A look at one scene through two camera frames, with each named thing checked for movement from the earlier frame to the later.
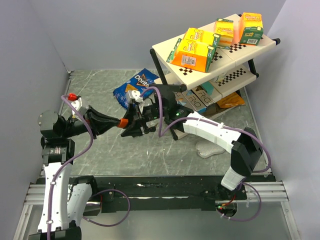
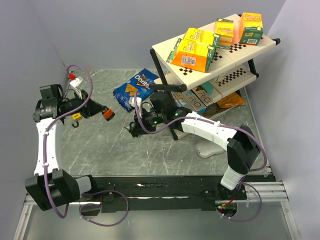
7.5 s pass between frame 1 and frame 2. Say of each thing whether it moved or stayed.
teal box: stayed
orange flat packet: stayed
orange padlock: moved
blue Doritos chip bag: stayed
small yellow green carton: stayed
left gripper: moved
